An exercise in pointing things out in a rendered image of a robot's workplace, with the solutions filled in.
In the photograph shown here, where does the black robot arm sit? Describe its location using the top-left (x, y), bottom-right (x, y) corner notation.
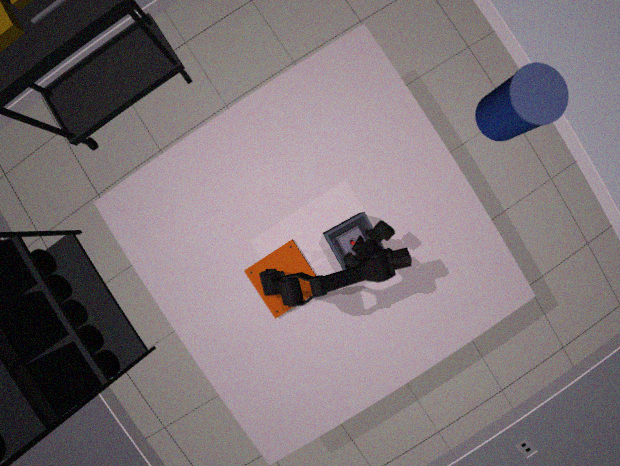
top-left (259, 245), bottom-right (412, 307)

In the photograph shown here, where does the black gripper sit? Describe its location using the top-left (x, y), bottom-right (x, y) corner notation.
top-left (344, 220), bottom-right (395, 268)

